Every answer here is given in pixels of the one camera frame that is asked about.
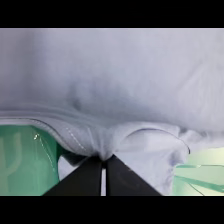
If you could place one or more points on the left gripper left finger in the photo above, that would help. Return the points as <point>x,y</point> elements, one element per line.
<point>83,181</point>

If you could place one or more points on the pale lilac shirt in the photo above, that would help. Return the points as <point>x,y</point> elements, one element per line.
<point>113,80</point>

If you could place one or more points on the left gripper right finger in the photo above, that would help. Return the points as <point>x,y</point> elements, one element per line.
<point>125,181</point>

